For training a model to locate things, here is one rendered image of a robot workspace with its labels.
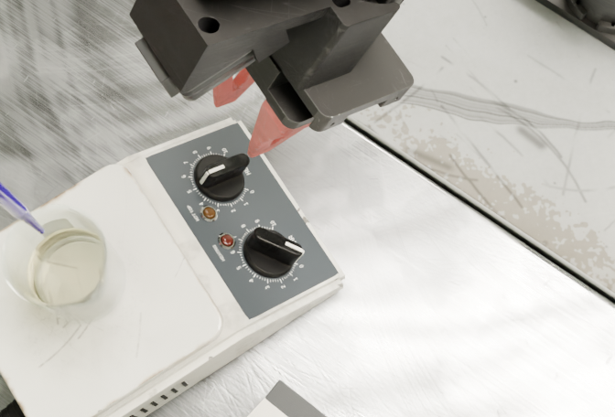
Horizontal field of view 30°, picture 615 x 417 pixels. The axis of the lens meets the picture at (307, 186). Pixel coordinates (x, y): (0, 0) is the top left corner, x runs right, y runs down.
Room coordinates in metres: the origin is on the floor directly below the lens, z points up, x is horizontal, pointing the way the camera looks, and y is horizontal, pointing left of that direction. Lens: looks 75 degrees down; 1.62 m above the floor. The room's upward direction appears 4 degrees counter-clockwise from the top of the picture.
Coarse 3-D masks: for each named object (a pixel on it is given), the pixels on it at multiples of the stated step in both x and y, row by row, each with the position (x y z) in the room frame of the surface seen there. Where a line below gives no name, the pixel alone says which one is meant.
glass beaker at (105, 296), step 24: (48, 216) 0.15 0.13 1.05; (72, 216) 0.15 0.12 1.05; (24, 240) 0.14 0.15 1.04; (24, 264) 0.13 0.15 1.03; (120, 264) 0.13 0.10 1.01; (24, 288) 0.11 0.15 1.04; (96, 288) 0.11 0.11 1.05; (120, 288) 0.12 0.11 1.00; (48, 312) 0.10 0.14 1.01; (72, 312) 0.10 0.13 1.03; (96, 312) 0.10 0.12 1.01
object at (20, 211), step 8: (0, 184) 0.13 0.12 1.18; (0, 192) 0.13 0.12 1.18; (8, 192) 0.13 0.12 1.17; (0, 200) 0.13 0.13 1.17; (8, 200) 0.13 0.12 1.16; (16, 200) 0.13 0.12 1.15; (8, 208) 0.13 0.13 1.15; (16, 208) 0.13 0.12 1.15; (24, 208) 0.13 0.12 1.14; (16, 216) 0.13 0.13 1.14; (24, 216) 0.13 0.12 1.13; (32, 216) 0.13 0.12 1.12; (32, 224) 0.13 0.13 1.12; (40, 232) 0.13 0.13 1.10
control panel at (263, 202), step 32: (224, 128) 0.23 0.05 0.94; (160, 160) 0.20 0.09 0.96; (192, 160) 0.20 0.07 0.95; (256, 160) 0.21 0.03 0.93; (192, 192) 0.18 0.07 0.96; (256, 192) 0.18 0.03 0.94; (192, 224) 0.16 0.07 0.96; (224, 224) 0.16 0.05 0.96; (256, 224) 0.16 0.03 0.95; (288, 224) 0.16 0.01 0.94; (224, 256) 0.14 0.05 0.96; (320, 256) 0.14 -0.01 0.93; (256, 288) 0.12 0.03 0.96; (288, 288) 0.12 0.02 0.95
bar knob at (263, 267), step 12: (252, 240) 0.15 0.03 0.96; (264, 240) 0.15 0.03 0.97; (276, 240) 0.15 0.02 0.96; (288, 240) 0.15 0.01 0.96; (252, 252) 0.14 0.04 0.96; (264, 252) 0.14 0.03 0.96; (276, 252) 0.14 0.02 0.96; (288, 252) 0.14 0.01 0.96; (300, 252) 0.14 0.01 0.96; (252, 264) 0.13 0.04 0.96; (264, 264) 0.13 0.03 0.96; (276, 264) 0.14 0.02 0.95; (288, 264) 0.14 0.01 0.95; (264, 276) 0.13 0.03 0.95; (276, 276) 0.13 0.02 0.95
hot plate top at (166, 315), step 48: (96, 192) 0.18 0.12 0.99; (144, 192) 0.18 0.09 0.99; (0, 240) 0.15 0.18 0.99; (144, 240) 0.15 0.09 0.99; (0, 288) 0.12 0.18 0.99; (144, 288) 0.12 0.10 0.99; (192, 288) 0.12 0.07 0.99; (0, 336) 0.10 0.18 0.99; (48, 336) 0.10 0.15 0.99; (96, 336) 0.09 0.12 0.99; (144, 336) 0.09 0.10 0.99; (192, 336) 0.09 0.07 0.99; (48, 384) 0.07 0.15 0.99; (96, 384) 0.07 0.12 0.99; (144, 384) 0.07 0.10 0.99
